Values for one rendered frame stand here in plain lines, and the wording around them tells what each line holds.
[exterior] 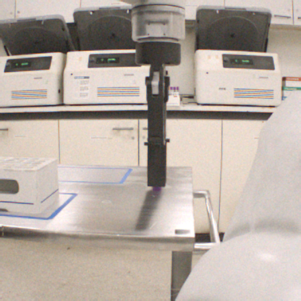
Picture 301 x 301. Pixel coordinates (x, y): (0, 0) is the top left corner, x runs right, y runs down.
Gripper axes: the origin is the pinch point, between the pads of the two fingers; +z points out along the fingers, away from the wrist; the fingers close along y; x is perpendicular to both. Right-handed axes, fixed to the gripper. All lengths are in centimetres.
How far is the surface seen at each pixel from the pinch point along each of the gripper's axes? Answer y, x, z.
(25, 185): 16.7, -16.9, 0.6
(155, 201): 7.2, 0.3, 4.4
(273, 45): -248, 75, -53
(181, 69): -245, 0, -29
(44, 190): 13.9, -15.0, 1.8
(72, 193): 4.2, -13.5, 4.5
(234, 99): -184, 35, -9
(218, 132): -183, 24, 12
